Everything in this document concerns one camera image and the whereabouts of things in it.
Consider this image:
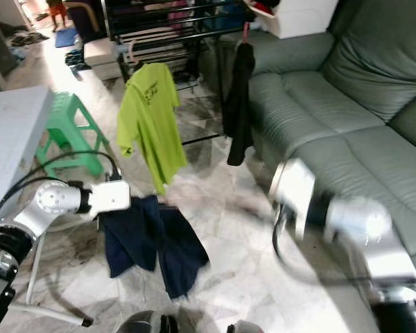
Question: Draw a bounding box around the black garment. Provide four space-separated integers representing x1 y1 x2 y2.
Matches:
222 43 257 167

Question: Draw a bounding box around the white folding table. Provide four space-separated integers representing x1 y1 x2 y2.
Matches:
0 87 94 327

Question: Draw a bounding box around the green plastic stool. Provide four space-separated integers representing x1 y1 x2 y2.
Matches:
36 92 106 178

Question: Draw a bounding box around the grey air purifier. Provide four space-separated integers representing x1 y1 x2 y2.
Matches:
0 7 21 74

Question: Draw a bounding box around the grey clothes pile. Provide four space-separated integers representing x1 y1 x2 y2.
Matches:
12 31 49 47

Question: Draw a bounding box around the dark clothes pile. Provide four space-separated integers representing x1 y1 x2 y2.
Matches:
64 49 91 70

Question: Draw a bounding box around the blue floor mat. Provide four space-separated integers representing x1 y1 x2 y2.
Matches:
55 26 80 48

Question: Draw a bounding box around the white ottoman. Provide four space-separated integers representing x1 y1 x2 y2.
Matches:
83 38 129 78

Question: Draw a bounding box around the child in orange shirt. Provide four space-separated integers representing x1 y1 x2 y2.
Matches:
46 0 70 32

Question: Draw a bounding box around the lime green shirt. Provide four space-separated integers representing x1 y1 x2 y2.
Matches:
116 62 188 195

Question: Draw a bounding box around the purple armchair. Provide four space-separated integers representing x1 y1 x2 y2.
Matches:
66 0 115 41

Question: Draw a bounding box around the robot left leg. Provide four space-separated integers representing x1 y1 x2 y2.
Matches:
118 311 177 333

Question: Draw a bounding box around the robot leg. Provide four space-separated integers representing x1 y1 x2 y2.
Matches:
225 321 264 333
118 311 177 333

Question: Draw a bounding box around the black metal drying rack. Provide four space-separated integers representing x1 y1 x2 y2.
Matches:
101 0 264 146

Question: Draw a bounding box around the robot right leg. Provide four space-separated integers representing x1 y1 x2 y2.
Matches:
225 321 264 333

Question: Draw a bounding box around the red and white cloth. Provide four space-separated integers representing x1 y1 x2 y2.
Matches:
246 0 281 16

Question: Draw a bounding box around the white box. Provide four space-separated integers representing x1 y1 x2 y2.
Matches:
263 0 340 39

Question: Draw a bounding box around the grey green leather sofa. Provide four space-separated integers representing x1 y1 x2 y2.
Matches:
201 0 416 333

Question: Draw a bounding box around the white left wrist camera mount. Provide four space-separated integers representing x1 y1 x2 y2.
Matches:
87 180 131 216

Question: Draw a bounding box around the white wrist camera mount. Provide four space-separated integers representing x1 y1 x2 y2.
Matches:
269 158 318 240
87 180 131 216

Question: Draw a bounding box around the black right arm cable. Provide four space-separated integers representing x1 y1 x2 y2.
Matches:
272 208 375 285

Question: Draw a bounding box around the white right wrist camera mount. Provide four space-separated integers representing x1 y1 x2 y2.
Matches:
269 158 318 240

